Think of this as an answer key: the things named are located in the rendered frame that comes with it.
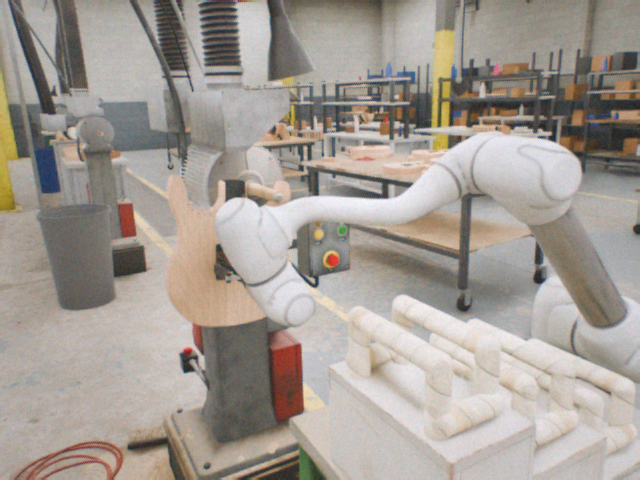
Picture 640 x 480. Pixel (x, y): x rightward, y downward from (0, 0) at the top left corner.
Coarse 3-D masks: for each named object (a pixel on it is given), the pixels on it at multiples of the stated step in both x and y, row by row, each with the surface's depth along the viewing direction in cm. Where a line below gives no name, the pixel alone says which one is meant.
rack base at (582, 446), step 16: (576, 432) 79; (592, 432) 79; (544, 448) 76; (560, 448) 76; (576, 448) 76; (592, 448) 77; (544, 464) 73; (560, 464) 74; (576, 464) 76; (592, 464) 78
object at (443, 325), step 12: (396, 300) 82; (408, 300) 80; (408, 312) 79; (420, 312) 77; (432, 312) 76; (420, 324) 77; (432, 324) 75; (444, 324) 73; (456, 324) 72; (444, 336) 73; (456, 336) 71; (468, 336) 69; (480, 336) 68; (492, 336) 68; (468, 348) 69; (480, 348) 67; (492, 348) 67
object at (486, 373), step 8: (480, 352) 68; (496, 352) 67; (480, 360) 68; (488, 360) 67; (496, 360) 67; (480, 368) 68; (488, 368) 68; (496, 368) 68; (480, 376) 68; (488, 376) 68; (496, 376) 68; (480, 384) 69; (488, 384) 68; (496, 384) 68; (472, 392) 70; (480, 392) 69; (488, 392) 68; (496, 392) 69
